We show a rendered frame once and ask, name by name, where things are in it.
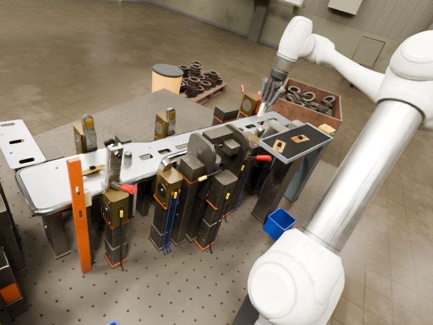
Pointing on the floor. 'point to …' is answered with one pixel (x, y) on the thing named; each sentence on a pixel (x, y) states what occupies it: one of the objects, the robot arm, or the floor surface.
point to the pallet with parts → (200, 84)
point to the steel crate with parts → (309, 105)
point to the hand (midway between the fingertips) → (262, 109)
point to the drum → (166, 77)
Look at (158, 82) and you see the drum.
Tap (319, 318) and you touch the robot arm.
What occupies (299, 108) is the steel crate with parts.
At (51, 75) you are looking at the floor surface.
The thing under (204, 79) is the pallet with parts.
